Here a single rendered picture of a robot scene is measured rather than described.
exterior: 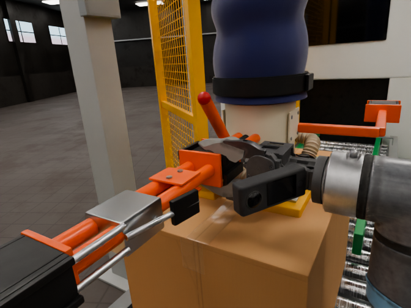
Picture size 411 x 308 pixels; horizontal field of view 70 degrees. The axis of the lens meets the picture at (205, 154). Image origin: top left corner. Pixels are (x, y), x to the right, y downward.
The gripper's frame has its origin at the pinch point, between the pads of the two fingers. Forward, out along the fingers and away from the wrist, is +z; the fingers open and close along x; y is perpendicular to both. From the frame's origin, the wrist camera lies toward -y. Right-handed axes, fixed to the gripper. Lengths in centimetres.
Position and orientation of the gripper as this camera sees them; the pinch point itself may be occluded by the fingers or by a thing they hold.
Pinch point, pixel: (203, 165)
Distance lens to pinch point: 52.1
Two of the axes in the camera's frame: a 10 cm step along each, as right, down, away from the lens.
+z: -8.5, -1.2, 5.1
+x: -0.6, -9.4, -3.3
